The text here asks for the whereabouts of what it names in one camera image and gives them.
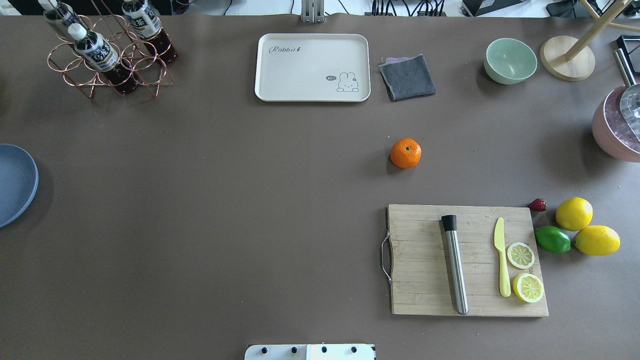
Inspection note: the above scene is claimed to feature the tea bottle two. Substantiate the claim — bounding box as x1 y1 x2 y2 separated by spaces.
121 0 178 64

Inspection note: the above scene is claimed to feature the lemon slice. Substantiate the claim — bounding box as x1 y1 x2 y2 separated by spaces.
506 242 536 270
512 273 545 303

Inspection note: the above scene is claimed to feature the tea bottle one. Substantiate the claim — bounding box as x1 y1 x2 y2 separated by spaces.
67 23 138 94

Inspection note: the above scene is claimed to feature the cream rabbit tray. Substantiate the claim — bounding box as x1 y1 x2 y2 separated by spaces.
254 33 371 103

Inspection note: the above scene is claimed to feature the wooden cup stand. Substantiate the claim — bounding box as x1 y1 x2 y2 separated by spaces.
539 0 640 82

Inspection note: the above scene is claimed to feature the blue plate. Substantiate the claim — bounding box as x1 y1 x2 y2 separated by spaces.
0 143 39 228

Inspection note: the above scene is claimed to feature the green bowl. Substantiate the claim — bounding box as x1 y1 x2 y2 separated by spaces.
483 38 538 85

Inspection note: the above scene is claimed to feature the yellow lemon lower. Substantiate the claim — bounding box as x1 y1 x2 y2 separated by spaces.
574 225 621 256

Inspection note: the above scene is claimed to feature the lemon slice upper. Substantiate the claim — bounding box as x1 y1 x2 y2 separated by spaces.
506 242 536 270

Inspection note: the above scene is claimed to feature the yellow plastic knife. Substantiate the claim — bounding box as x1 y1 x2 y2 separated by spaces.
493 217 512 297

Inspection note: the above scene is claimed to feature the tea bottle three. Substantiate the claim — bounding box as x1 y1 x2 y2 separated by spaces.
38 0 87 39

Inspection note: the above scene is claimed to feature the pink bowl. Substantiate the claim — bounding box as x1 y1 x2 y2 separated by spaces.
591 86 640 163

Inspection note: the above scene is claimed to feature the yellow lemon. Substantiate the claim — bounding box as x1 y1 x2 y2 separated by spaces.
555 197 594 231
574 225 621 256

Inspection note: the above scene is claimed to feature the copper wire bottle rack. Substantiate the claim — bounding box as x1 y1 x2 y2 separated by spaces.
46 0 174 98

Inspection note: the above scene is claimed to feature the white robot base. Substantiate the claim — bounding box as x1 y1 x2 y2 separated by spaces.
244 342 377 360

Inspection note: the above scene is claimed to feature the steel muddler black tip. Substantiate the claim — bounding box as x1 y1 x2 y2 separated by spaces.
441 214 470 316

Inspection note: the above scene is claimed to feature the metal ice scoop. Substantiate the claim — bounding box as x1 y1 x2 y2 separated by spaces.
614 48 640 141

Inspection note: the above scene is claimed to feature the yellow lemon upper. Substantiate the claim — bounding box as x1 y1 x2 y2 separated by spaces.
555 197 594 231

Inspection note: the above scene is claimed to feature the orange mandarin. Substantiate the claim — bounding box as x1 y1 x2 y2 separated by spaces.
390 137 422 169

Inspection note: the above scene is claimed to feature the wooden cutting board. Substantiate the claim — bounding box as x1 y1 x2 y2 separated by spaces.
387 203 549 318

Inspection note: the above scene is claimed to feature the red strawberry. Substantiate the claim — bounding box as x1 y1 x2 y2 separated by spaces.
527 198 547 212

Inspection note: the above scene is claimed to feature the lemon slice lower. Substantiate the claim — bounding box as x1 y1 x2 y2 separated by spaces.
512 273 545 303

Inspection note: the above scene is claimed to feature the grey folded cloth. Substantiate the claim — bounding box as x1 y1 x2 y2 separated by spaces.
379 54 437 101

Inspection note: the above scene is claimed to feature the green lime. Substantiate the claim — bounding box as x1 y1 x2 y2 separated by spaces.
535 225 572 254

